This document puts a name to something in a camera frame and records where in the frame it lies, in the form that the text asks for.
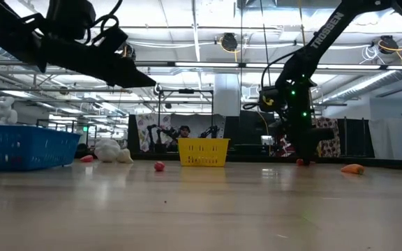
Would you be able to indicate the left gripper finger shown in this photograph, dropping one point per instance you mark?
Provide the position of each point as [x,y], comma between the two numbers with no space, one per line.
[127,81]
[141,74]

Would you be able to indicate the long orange pepper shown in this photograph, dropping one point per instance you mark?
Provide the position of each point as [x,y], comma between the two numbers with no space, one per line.
[352,169]

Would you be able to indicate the small cream garlic bulb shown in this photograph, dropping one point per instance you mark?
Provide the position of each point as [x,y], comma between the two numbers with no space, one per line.
[125,157]

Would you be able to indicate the black background robot arm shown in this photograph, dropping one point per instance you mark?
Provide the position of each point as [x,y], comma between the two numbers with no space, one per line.
[210,131]
[161,130]

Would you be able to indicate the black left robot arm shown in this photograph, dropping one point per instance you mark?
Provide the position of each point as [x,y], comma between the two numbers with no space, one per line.
[9,31]

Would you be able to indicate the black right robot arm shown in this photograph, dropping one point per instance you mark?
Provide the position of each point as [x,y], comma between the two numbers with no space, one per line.
[347,24]

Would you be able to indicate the brown patterned cloth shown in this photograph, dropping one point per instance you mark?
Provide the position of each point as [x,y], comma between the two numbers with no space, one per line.
[328,150]

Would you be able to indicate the red shelf rack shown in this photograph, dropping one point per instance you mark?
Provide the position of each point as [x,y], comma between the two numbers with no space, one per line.
[284,146]

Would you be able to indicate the yellow tag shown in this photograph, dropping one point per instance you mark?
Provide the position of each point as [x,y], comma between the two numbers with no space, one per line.
[267,102]

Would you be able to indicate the white floral cloth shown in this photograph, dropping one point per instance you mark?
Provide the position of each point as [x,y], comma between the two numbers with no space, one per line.
[145,122]

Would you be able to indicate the black partition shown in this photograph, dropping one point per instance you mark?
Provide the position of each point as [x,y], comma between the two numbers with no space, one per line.
[356,137]
[248,132]

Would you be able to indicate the long ceiling light bar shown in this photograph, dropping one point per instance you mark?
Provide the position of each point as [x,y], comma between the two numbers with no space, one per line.
[204,64]

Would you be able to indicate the person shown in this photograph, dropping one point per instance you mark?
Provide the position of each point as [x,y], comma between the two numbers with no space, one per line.
[184,131]

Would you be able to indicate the large white garlic bulb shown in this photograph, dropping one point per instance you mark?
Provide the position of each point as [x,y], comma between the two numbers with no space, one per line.
[106,151]

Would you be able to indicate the white pillar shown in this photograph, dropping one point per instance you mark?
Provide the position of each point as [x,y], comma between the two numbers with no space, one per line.
[227,94]

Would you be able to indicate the plain white sheet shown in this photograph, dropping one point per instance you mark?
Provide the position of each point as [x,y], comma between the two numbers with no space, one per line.
[201,122]

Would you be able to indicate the white panel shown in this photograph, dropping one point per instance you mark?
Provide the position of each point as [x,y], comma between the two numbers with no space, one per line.
[391,139]

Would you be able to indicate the white blocky figure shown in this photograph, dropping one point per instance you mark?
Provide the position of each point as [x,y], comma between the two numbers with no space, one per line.
[3,113]

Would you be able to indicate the yellow plastic basket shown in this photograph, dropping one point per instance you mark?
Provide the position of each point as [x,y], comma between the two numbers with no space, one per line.
[202,151]

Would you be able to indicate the blue plastic basket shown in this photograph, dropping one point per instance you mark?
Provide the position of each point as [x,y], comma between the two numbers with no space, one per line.
[23,148]

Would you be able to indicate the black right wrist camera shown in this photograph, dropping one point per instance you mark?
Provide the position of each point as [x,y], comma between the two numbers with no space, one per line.
[272,99]

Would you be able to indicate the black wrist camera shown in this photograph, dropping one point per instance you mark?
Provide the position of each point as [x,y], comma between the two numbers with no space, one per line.
[272,99]
[70,17]

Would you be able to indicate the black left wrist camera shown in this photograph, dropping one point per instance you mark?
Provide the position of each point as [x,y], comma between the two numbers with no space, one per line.
[70,17]

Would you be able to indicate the black metal gantry frame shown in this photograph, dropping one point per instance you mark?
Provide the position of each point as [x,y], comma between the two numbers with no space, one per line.
[186,91]

